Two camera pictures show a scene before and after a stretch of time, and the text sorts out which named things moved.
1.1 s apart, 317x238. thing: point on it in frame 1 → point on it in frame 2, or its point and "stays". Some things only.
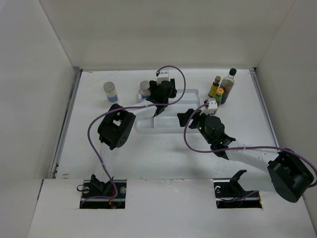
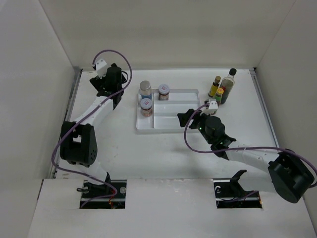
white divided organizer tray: (167, 121) stays
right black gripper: (196, 116) stays
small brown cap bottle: (214, 87) stays
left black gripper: (154, 88) → (99, 83)
